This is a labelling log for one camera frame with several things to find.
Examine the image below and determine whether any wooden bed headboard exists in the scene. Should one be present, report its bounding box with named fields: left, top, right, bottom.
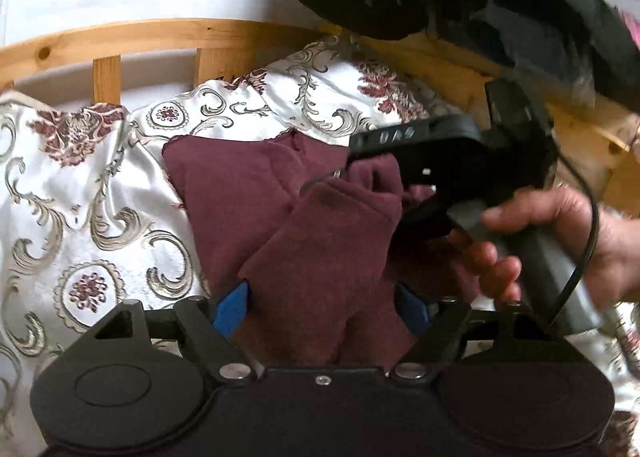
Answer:
left=0, top=18, right=640, bottom=218

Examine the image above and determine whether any maroon knit garment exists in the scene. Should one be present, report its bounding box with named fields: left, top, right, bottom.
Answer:
left=161, top=130, right=483, bottom=369

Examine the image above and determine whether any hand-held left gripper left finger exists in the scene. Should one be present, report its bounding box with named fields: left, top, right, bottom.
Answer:
left=94, top=282, right=265, bottom=384

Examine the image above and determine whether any person's right hand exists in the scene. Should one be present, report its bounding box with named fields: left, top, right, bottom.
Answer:
left=447, top=186, right=640, bottom=308

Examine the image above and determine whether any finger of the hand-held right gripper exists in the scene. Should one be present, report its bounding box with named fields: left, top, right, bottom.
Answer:
left=299, top=166, right=357, bottom=198

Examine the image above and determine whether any pink curtain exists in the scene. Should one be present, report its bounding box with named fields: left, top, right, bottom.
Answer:
left=619, top=11, right=640, bottom=45

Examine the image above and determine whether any white floral patterned bedsheet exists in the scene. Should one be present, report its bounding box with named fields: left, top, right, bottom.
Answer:
left=0, top=34, right=640, bottom=457

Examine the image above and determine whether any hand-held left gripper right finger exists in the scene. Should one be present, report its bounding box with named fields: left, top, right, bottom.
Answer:
left=389, top=282, right=552, bottom=382

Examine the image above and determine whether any black cable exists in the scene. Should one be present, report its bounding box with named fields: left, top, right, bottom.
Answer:
left=547, top=150, right=601, bottom=327

